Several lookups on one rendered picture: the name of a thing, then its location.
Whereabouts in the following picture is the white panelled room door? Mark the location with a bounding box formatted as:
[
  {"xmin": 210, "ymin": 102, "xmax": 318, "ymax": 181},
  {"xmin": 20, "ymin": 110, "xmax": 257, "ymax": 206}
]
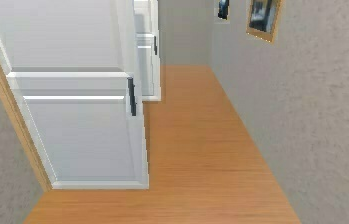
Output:
[
  {"xmin": 133, "ymin": 0, "xmax": 162, "ymax": 102},
  {"xmin": 0, "ymin": 0, "xmax": 150, "ymax": 191}
]

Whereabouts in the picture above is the white framed wall picture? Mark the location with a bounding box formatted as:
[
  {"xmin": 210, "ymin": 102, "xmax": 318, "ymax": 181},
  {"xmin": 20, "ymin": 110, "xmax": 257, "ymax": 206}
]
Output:
[{"xmin": 214, "ymin": 0, "xmax": 232, "ymax": 24}]

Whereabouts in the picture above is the wooden framed wall picture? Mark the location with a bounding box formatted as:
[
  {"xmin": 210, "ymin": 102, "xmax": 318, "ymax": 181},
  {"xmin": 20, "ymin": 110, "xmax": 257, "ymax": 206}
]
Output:
[{"xmin": 246, "ymin": 0, "xmax": 286, "ymax": 45}]

